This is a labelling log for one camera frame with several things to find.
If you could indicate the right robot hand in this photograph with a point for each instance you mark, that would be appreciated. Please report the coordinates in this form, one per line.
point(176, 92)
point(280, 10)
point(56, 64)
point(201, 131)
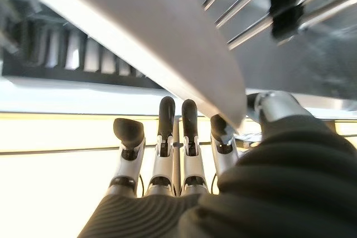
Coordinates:
point(279, 188)

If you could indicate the beige round plate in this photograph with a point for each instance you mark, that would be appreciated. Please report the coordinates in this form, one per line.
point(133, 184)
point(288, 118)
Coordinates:
point(167, 34)

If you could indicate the stainless steel sink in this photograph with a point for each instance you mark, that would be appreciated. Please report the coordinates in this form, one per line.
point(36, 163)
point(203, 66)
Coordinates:
point(306, 68)

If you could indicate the black steel dish rack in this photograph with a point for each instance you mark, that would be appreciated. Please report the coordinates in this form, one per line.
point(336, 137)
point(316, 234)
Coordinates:
point(83, 75)

